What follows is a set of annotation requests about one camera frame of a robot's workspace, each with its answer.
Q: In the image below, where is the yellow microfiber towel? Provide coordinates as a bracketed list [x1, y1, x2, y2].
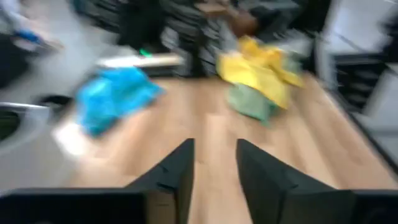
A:
[216, 35, 304, 110]

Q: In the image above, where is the light green microfiber towel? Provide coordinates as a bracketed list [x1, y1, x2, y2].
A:
[226, 83, 279, 124]

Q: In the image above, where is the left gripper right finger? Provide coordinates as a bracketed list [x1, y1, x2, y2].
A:
[235, 138, 398, 224]

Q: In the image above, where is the light blue microfiber towel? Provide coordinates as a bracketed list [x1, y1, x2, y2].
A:
[76, 67, 165, 138]

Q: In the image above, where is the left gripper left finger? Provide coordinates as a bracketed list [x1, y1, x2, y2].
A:
[0, 138, 195, 224]

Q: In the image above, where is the white hexagonal plant pot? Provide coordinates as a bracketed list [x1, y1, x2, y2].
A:
[0, 101, 51, 154]

